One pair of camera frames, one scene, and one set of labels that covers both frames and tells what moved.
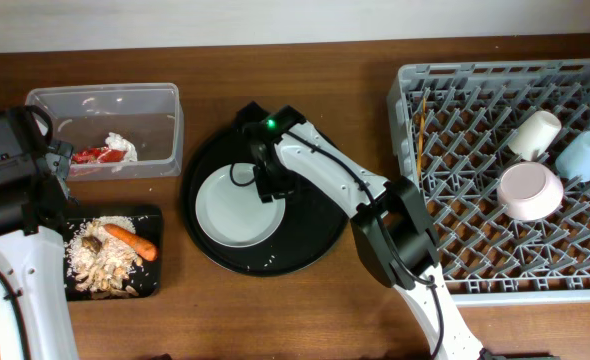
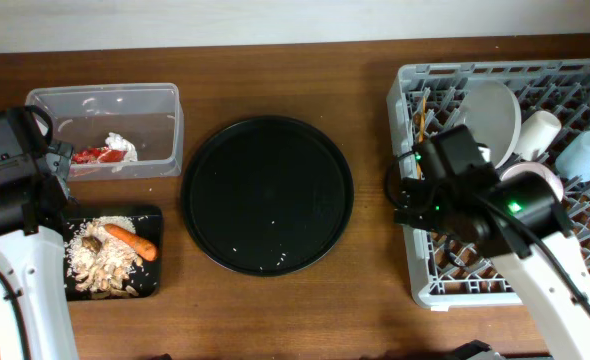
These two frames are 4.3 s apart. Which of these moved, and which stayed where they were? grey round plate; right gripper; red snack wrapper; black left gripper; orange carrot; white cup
Moved: grey round plate; right gripper
Stayed: black left gripper; white cup; red snack wrapper; orange carrot
